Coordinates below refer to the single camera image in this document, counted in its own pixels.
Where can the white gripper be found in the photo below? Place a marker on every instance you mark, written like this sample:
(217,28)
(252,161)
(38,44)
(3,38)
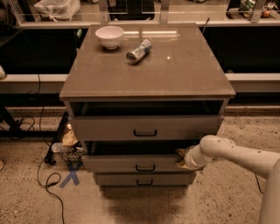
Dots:
(189,160)

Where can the grey drawer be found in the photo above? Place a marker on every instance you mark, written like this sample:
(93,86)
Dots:
(153,127)
(176,178)
(136,156)

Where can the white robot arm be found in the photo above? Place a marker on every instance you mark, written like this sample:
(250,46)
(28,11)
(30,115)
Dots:
(263,163)

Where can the grey drawer cabinet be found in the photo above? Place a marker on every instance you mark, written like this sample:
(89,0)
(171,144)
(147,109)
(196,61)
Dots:
(179,76)

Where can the blue tape cross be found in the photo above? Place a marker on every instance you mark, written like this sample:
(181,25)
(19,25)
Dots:
(72,176)

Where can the crushed silver blue can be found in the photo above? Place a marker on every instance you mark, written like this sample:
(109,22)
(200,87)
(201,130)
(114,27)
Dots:
(137,54)

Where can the white bowl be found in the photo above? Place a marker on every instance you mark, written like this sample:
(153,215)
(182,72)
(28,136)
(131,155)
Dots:
(110,37)

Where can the colourful items on shelf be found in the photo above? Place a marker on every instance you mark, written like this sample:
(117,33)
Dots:
(265,7)

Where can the clear plastic bag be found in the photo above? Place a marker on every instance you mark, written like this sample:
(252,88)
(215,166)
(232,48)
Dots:
(58,9)

